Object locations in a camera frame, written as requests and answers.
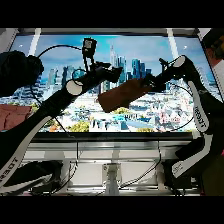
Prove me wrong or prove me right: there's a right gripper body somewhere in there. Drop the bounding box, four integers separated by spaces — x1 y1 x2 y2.
142 72 168 94

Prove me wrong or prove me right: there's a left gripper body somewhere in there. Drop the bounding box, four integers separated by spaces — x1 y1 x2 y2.
94 61 124 84

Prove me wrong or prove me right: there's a brown garment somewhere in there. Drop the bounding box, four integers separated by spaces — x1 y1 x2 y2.
97 78 153 114

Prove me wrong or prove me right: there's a person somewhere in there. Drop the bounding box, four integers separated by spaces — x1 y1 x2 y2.
201 28 224 101

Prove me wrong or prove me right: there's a pink garment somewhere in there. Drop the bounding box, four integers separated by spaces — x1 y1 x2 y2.
0 103 33 132

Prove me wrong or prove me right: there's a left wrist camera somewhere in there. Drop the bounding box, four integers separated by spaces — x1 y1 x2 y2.
81 37 99 65

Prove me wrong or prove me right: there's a black cable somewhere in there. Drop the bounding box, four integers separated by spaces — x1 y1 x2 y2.
30 44 81 168
118 82 198 190

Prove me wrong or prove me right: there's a silver frame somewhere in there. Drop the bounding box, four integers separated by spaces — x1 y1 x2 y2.
19 139 205 197

